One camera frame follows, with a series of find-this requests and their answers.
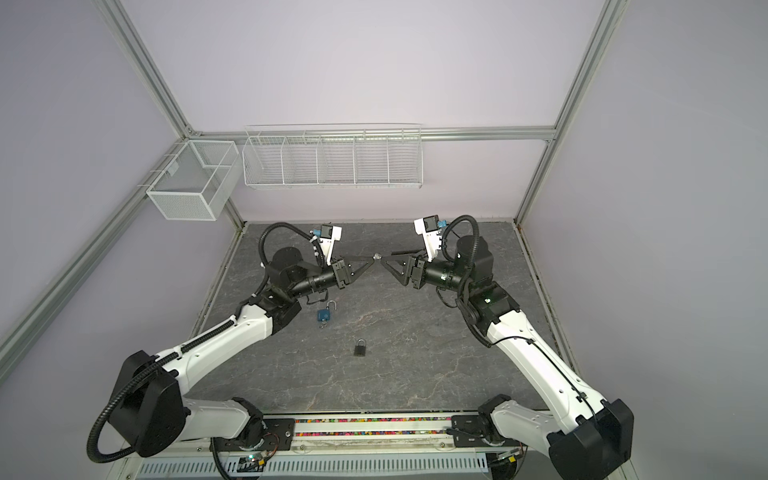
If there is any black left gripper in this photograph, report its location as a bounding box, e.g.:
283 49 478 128
290 254 374 299

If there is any blue padlock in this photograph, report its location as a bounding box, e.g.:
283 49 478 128
317 300 337 326

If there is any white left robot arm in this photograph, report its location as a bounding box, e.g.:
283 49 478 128
86 247 375 463

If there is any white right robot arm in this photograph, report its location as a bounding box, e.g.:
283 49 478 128
381 235 634 479

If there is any white mesh box basket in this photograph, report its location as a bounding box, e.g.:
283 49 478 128
147 140 242 221

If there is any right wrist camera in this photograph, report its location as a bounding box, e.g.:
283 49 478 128
414 215 447 262

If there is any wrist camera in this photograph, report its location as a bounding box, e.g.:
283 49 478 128
414 215 447 262
310 224 342 266

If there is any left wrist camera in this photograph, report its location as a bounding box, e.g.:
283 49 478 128
310 224 342 266

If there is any black corrugated left cable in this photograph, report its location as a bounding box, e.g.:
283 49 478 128
85 221 316 464

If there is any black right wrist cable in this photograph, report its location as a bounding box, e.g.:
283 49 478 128
440 214 601 421

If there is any white wire shelf basket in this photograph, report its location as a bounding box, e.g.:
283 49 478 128
242 123 424 189

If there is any white slotted cable duct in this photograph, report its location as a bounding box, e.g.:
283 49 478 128
137 453 490 479

